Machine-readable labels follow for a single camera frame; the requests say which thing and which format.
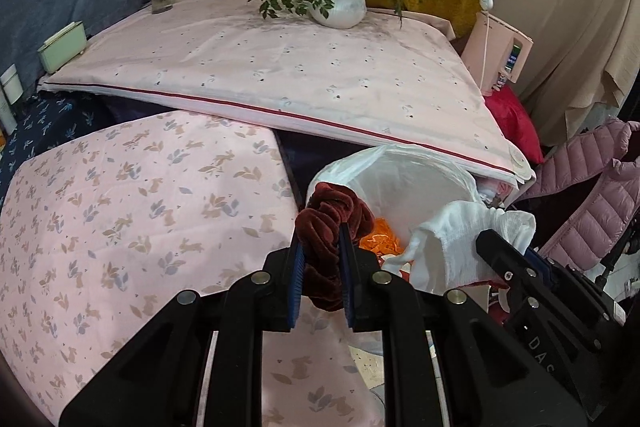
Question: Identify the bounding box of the dark red velvet scrunchie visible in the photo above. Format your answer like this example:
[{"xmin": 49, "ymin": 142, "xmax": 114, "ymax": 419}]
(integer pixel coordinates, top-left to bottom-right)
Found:
[{"xmin": 295, "ymin": 182, "xmax": 376, "ymax": 312}]

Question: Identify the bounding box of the pink quilt with red stripe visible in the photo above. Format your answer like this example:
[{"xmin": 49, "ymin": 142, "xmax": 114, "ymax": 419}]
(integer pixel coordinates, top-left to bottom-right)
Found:
[{"xmin": 37, "ymin": 0, "xmax": 536, "ymax": 182}]

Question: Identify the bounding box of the white cloth glove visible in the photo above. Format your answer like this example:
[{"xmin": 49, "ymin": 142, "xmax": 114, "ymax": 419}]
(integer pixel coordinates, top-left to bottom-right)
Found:
[{"xmin": 382, "ymin": 199, "xmax": 537, "ymax": 295}]

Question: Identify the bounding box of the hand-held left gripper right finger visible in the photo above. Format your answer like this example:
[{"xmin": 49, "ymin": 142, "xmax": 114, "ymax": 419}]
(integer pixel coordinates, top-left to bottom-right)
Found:
[{"xmin": 337, "ymin": 224, "xmax": 591, "ymax": 427}]

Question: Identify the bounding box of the navy leaf print sheet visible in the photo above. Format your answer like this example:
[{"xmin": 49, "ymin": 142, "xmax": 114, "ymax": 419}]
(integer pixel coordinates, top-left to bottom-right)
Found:
[{"xmin": 0, "ymin": 92, "xmax": 121, "ymax": 208}]

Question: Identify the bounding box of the beige curtain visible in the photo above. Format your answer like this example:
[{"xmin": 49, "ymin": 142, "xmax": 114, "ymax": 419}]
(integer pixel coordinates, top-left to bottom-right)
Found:
[{"xmin": 492, "ymin": 0, "xmax": 640, "ymax": 148}]

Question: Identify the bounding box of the tall white bottle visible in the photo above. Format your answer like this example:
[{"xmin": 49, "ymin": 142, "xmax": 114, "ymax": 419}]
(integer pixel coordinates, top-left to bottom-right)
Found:
[{"xmin": 0, "ymin": 99, "xmax": 16, "ymax": 135}]

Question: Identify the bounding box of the red bag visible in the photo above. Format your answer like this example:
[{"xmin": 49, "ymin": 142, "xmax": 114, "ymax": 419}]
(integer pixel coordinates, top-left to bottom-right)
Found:
[{"xmin": 487, "ymin": 284, "xmax": 511, "ymax": 323}]

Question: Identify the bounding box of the large orange snack wrapper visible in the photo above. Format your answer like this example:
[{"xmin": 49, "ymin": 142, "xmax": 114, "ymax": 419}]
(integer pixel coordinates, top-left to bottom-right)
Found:
[{"xmin": 361, "ymin": 219, "xmax": 406, "ymax": 255}]

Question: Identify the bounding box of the black metal frame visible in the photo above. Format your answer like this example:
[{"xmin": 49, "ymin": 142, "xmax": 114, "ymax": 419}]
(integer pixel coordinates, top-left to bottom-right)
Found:
[{"xmin": 595, "ymin": 214, "xmax": 640, "ymax": 293}]

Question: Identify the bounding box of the red cushion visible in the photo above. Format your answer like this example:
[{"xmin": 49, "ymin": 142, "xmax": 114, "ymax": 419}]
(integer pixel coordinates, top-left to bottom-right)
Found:
[{"xmin": 482, "ymin": 84, "xmax": 543, "ymax": 165}]

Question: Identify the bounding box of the pink box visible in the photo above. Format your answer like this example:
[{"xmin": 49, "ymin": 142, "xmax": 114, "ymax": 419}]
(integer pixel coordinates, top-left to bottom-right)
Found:
[{"xmin": 460, "ymin": 12, "xmax": 533, "ymax": 95}]

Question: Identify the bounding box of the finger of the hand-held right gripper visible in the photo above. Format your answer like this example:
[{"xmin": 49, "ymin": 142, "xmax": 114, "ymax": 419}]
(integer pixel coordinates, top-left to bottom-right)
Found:
[
  {"xmin": 522, "ymin": 248, "xmax": 581, "ymax": 288},
  {"xmin": 475, "ymin": 229, "xmax": 540, "ymax": 304}
]

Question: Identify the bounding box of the pink down jacket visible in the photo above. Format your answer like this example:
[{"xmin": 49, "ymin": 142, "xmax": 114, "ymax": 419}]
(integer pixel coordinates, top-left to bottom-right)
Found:
[{"xmin": 520, "ymin": 119, "xmax": 640, "ymax": 288}]

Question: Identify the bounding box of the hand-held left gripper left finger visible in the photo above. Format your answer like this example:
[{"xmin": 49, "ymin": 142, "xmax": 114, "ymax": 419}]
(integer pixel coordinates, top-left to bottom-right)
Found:
[{"xmin": 59, "ymin": 239, "xmax": 305, "ymax": 427}]

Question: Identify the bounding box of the white jar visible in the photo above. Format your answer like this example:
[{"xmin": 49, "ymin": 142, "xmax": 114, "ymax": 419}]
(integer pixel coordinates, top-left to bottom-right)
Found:
[{"xmin": 0, "ymin": 64, "xmax": 23, "ymax": 104}]

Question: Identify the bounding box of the bin with white bag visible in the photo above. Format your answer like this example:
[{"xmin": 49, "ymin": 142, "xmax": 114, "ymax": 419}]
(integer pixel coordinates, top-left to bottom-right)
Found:
[{"xmin": 307, "ymin": 145, "xmax": 531, "ymax": 303}]

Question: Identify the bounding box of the pale green tissue box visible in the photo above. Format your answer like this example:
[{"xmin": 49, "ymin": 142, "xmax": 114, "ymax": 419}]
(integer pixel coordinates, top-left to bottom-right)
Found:
[{"xmin": 37, "ymin": 21, "xmax": 87, "ymax": 74}]

